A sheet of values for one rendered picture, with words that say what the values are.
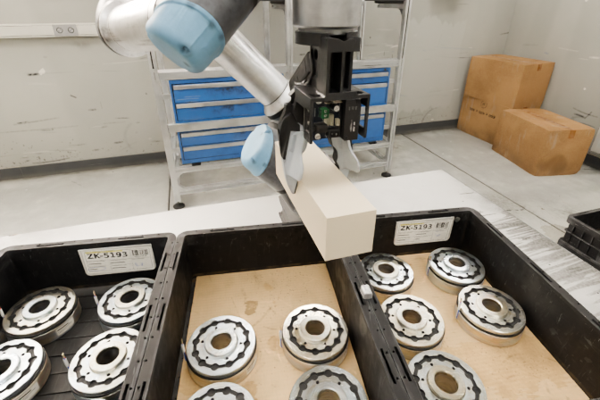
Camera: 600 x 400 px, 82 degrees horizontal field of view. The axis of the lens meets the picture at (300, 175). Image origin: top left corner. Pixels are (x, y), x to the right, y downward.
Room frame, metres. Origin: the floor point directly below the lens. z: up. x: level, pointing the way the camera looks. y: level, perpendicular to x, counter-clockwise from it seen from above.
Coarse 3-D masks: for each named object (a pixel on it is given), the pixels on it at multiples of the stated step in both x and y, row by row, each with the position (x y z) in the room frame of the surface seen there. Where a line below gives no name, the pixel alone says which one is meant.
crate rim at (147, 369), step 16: (272, 224) 0.56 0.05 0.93; (288, 224) 0.56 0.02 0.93; (176, 240) 0.51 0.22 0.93; (176, 256) 0.48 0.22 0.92; (176, 272) 0.42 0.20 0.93; (352, 272) 0.42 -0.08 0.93; (352, 288) 0.39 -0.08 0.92; (160, 304) 0.36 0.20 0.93; (368, 304) 0.36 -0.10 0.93; (160, 320) 0.34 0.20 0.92; (368, 320) 0.33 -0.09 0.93; (160, 336) 0.31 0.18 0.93; (384, 352) 0.28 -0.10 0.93; (144, 368) 0.26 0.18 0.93; (384, 368) 0.26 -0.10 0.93; (144, 384) 0.25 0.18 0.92; (400, 384) 0.24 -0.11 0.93
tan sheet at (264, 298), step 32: (224, 288) 0.49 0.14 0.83; (256, 288) 0.49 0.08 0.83; (288, 288) 0.49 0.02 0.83; (320, 288) 0.49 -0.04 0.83; (192, 320) 0.42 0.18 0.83; (256, 320) 0.42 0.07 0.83; (352, 352) 0.36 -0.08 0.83; (192, 384) 0.31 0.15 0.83; (256, 384) 0.31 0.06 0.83; (288, 384) 0.31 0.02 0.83
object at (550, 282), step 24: (384, 216) 0.59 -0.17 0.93; (408, 216) 0.59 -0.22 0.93; (480, 216) 0.58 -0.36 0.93; (504, 240) 0.51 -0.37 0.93; (360, 264) 0.44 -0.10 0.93; (528, 264) 0.44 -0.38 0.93; (552, 288) 0.39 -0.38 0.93; (576, 312) 0.35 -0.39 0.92; (384, 336) 0.31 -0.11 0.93; (408, 384) 0.24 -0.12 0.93
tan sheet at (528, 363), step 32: (416, 256) 0.58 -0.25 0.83; (416, 288) 0.49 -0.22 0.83; (448, 320) 0.42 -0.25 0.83; (448, 352) 0.36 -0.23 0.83; (480, 352) 0.36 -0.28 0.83; (512, 352) 0.36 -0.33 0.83; (544, 352) 0.36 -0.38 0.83; (512, 384) 0.31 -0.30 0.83; (544, 384) 0.31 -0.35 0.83; (576, 384) 0.31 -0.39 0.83
